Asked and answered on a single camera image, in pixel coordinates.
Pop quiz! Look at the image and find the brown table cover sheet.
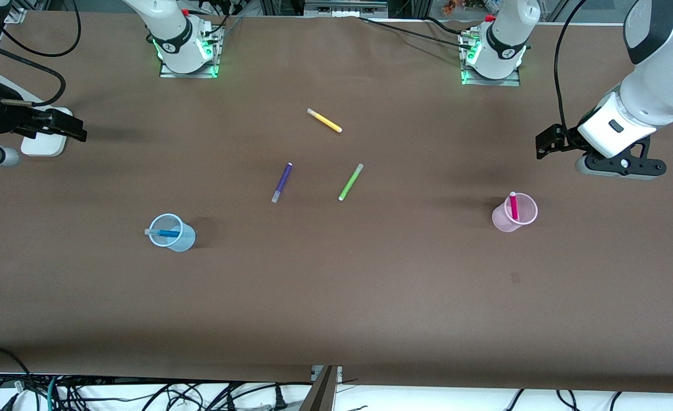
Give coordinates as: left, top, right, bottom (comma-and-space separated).
0, 10, 673, 394

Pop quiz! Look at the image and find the pink translucent cup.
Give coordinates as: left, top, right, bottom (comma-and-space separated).
491, 192, 539, 233

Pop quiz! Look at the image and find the black floor cable loop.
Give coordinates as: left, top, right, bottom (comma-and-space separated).
0, 345, 35, 411

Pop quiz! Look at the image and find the purple marker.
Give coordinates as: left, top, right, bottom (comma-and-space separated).
271, 163, 293, 204

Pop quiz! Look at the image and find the yellow marker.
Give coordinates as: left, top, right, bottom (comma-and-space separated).
307, 108, 343, 134

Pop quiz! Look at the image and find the white rounded box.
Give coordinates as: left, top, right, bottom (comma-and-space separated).
21, 107, 74, 158

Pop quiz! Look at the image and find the metal table leg bracket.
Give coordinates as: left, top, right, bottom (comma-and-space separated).
299, 365, 344, 411

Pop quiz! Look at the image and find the black looped cable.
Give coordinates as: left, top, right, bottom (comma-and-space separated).
0, 0, 82, 58

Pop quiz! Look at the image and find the blue translucent cup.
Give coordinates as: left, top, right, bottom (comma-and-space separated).
148, 213, 197, 252

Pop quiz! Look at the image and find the aluminium frame profile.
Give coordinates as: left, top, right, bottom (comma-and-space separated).
304, 0, 389, 18

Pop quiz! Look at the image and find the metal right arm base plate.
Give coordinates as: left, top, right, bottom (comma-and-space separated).
159, 22, 224, 79

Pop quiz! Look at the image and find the green marker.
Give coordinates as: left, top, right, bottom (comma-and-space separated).
338, 163, 365, 202

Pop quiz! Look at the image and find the black base power cable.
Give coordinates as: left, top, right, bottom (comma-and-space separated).
358, 16, 468, 47

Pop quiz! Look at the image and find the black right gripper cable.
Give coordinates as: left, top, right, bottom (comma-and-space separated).
0, 43, 67, 107

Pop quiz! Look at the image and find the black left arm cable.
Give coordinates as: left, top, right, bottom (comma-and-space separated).
553, 0, 589, 138

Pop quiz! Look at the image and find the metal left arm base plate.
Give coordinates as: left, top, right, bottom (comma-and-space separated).
460, 29, 523, 87

